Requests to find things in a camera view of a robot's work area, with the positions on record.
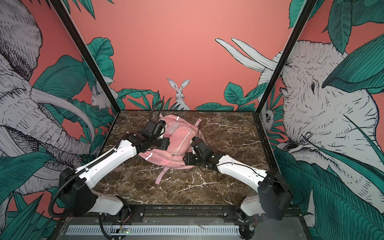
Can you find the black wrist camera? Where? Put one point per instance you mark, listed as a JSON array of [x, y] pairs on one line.
[[154, 129], [200, 148]]

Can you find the black left corner frame post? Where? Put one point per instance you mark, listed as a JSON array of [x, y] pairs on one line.
[[67, 21]]

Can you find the black right corner frame post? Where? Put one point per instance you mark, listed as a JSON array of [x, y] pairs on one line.
[[299, 25]]

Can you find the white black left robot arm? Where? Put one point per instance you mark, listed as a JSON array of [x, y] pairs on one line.
[[76, 196]]

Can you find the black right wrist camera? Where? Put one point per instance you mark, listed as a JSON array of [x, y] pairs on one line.
[[200, 148]]

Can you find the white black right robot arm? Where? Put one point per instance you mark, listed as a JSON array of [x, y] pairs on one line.
[[273, 195]]

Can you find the pink student backpack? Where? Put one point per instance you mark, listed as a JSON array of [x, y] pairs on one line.
[[180, 134]]

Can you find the black corner frame post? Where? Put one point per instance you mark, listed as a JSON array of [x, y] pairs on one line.
[[67, 21], [299, 25]]

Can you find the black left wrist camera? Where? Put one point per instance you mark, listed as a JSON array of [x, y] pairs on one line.
[[154, 129]]

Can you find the black front mounting rail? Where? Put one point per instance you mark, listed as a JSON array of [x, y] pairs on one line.
[[132, 213]]

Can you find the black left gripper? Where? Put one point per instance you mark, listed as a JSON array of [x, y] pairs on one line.
[[166, 144]]

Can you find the white ventilation grille strip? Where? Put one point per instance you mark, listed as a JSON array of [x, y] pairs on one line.
[[141, 230]]

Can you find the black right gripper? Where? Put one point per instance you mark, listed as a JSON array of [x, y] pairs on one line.
[[190, 157]]

